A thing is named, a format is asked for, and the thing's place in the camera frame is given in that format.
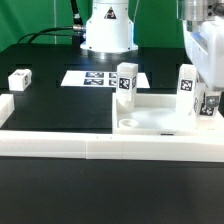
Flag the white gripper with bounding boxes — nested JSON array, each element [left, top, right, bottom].
[[183, 21, 224, 109]]

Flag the white square table top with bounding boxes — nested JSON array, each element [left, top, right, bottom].
[[112, 94, 224, 137]]

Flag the white sheet with AprilTags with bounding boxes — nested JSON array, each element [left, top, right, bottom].
[[61, 70, 151, 89]]

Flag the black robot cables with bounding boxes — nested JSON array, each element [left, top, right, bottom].
[[17, 0, 88, 45]]

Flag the white U-shaped fence wall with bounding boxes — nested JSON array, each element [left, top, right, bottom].
[[0, 94, 224, 162]]

